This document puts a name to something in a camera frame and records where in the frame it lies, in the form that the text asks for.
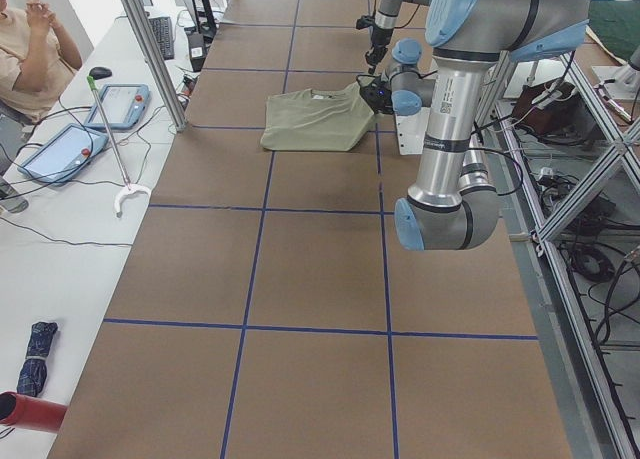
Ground person in beige shirt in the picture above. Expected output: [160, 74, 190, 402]
[1, 0, 83, 123]

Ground red cylinder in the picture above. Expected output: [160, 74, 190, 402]
[1, 391, 67, 433]

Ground aluminium frame post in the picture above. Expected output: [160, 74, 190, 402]
[121, 0, 187, 132]

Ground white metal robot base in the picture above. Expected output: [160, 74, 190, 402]
[394, 107, 430, 155]

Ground blue teach pendant far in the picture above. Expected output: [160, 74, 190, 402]
[99, 84, 150, 131]

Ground olive green long-sleeve shirt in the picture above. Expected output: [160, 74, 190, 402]
[260, 83, 376, 152]

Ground blue teach pendant near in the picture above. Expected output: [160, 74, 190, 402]
[18, 124, 107, 185]

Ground reacher grabber stick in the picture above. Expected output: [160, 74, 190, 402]
[87, 75, 151, 218]

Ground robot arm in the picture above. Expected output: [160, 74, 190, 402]
[366, 0, 589, 251]
[356, 0, 431, 74]

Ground blue teach pendant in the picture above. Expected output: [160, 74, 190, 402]
[99, 84, 150, 131]
[18, 124, 107, 185]

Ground folded dark blue umbrella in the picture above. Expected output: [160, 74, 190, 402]
[16, 321, 58, 397]

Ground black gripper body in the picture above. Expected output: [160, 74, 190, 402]
[362, 81, 394, 115]
[370, 26, 393, 54]

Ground brown box with adapter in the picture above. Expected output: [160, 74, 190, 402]
[511, 80, 604, 151]

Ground black computer mouse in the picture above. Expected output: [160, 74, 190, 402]
[89, 66, 113, 80]

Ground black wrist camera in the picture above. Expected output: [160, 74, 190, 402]
[355, 15, 375, 30]

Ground aluminium frame rack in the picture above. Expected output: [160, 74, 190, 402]
[469, 0, 640, 459]

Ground black keyboard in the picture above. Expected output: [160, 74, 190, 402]
[148, 16, 175, 60]

